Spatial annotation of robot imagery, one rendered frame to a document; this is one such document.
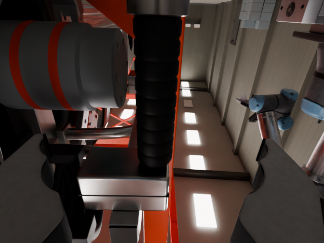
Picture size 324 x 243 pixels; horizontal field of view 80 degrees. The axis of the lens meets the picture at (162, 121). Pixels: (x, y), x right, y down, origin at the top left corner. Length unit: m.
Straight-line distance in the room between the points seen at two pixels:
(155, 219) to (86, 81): 1.15
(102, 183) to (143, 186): 0.04
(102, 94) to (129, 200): 0.16
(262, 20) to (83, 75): 7.68
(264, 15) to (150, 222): 7.31
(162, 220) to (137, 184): 1.17
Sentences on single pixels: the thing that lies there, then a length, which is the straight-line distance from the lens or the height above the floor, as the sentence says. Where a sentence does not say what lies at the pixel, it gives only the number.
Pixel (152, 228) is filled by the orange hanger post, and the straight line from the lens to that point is 1.44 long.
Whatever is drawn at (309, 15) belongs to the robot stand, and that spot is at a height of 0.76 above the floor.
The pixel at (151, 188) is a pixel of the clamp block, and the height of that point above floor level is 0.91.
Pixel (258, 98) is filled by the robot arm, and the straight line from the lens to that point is 0.99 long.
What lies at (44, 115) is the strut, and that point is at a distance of 0.43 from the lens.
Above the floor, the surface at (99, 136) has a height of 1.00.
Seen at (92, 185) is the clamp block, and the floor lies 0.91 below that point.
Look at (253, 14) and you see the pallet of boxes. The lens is 7.76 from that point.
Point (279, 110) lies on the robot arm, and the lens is 1.10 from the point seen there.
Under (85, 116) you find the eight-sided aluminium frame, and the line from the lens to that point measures 0.60.
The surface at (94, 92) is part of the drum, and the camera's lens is 0.30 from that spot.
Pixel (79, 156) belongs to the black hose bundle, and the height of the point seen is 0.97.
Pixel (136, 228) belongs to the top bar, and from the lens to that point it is 0.22.
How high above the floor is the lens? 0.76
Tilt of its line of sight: 29 degrees up
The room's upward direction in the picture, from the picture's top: 178 degrees counter-clockwise
